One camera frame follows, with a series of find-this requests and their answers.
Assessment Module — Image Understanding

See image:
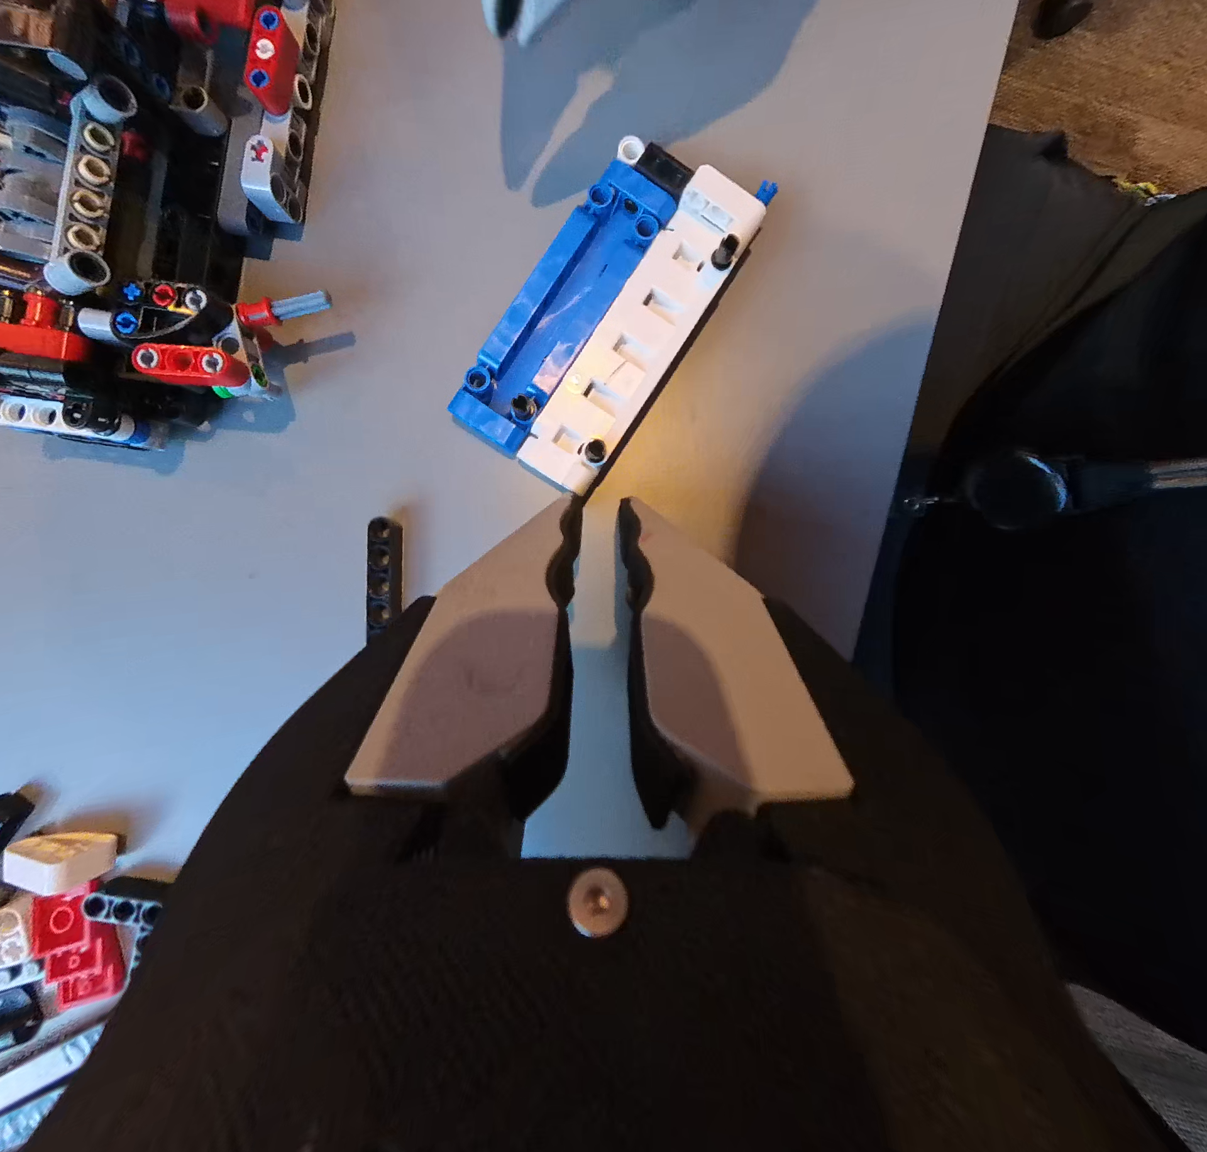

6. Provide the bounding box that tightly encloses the grey desk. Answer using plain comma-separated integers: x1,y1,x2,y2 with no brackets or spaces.
0,0,1033,880

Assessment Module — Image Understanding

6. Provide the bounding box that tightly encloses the black perforated toy beam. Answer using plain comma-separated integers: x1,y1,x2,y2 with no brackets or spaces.
367,515,406,648

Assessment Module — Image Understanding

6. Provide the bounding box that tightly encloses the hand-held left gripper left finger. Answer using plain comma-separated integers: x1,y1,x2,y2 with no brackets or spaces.
342,496,586,805

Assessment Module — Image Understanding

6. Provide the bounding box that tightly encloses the person's dark jacket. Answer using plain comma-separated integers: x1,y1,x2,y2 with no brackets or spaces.
853,124,1207,1012

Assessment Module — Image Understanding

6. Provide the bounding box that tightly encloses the pile of toy bricks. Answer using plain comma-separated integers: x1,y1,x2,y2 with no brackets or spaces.
0,779,170,1078

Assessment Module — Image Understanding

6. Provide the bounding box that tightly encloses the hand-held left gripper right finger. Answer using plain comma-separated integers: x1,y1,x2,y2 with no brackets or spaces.
614,497,857,833

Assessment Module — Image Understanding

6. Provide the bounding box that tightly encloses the blue and white brick assembly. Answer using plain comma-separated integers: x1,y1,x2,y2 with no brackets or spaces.
447,136,782,495

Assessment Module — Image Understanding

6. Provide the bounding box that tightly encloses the partly built toy brick car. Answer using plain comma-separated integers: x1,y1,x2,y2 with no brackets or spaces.
0,0,341,450

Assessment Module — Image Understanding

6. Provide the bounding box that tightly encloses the black knob with metal rod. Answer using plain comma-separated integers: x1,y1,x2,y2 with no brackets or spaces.
970,449,1207,523

